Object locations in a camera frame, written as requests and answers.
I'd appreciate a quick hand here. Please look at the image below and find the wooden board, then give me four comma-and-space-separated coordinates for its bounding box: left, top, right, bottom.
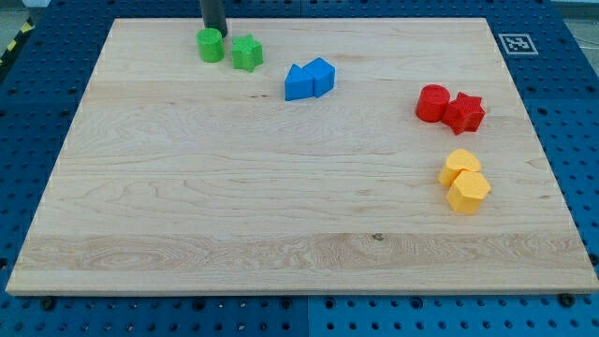
7, 18, 598, 296

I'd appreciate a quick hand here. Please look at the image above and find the red star block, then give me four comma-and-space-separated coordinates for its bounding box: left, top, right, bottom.
442, 92, 486, 135

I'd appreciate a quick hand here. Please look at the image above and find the green cylinder block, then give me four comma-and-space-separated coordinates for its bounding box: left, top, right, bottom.
196, 28, 225, 63

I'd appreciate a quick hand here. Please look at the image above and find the blue triangle block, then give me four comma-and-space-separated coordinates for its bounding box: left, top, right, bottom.
285, 64, 314, 101

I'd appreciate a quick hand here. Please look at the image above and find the green star block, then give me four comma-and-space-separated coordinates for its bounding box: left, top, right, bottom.
231, 34, 264, 72

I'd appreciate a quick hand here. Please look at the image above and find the red cylinder block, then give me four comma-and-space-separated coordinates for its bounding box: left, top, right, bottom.
416, 84, 450, 123

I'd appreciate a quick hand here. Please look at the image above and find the white fiducial marker tag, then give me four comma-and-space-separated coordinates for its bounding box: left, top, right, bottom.
499, 33, 538, 55

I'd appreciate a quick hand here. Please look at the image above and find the yellow heart block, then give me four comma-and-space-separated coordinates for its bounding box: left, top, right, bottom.
438, 148, 482, 186

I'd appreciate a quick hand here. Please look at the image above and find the yellow hexagon block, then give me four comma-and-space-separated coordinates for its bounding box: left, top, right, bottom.
446, 170, 491, 214

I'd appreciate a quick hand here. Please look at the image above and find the blue cube block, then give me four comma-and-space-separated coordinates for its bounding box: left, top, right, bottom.
303, 57, 336, 97

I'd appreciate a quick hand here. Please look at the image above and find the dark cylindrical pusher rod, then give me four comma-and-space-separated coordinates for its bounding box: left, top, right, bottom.
199, 0, 228, 37

